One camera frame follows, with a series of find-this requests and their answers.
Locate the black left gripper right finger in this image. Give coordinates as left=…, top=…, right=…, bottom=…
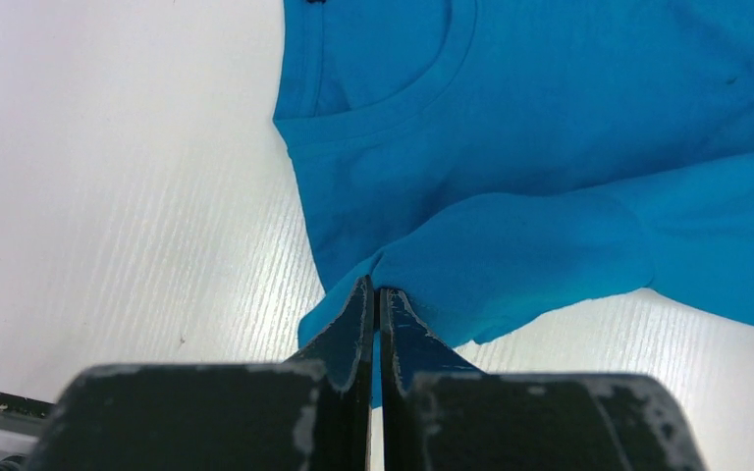
left=379, top=289, right=704, bottom=470

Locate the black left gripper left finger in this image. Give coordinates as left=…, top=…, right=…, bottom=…
left=25, top=278, right=375, bottom=470

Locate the blue t shirt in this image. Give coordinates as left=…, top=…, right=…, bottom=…
left=272, top=0, right=754, bottom=407

